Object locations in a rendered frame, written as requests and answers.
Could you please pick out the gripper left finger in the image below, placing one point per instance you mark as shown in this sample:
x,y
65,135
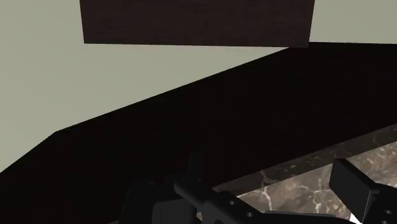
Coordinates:
x,y
198,194

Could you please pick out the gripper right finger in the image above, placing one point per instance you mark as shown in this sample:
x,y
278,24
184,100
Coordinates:
x,y
356,183

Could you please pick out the dark brown cabinet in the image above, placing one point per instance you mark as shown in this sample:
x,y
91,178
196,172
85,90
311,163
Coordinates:
x,y
217,118

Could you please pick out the dark brown robot stand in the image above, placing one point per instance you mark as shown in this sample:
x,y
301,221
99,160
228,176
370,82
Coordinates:
x,y
198,21

